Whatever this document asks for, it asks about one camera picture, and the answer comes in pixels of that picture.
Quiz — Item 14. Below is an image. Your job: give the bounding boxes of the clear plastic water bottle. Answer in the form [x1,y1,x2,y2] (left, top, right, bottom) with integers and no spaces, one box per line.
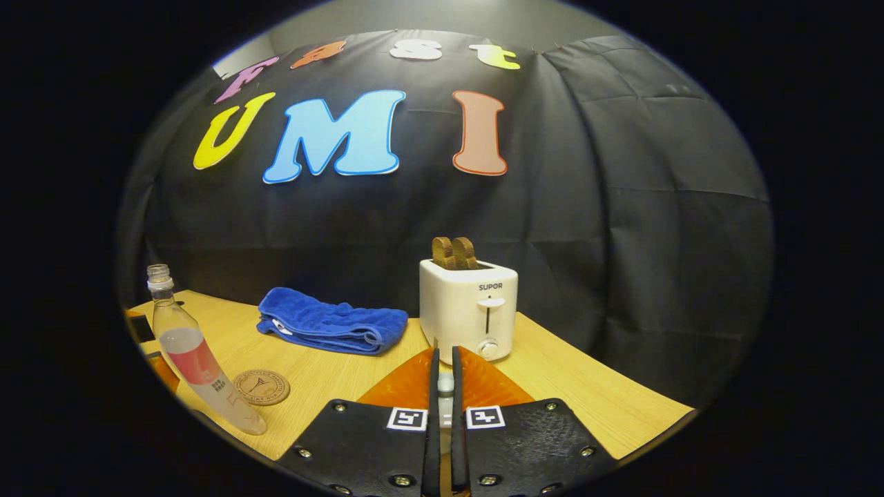
[146,264,267,436]

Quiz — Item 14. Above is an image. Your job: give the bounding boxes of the white toaster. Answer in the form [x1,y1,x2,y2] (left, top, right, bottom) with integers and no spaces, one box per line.
[419,259,519,364]

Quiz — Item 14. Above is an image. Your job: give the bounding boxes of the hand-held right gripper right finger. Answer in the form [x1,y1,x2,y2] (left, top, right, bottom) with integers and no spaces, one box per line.
[452,347,619,497]

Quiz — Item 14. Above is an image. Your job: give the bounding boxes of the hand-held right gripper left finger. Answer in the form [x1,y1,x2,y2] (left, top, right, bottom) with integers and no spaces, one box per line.
[276,347,441,497]

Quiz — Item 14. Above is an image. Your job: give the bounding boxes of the blue towel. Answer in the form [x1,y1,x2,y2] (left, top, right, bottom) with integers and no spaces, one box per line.
[257,287,409,355]

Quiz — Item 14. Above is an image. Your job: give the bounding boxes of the black backdrop cloth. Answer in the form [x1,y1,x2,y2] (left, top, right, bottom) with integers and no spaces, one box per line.
[117,29,774,408]

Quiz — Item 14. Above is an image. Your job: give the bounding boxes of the round wooden coaster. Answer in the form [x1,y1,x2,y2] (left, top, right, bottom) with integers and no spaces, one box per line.
[233,370,291,407]

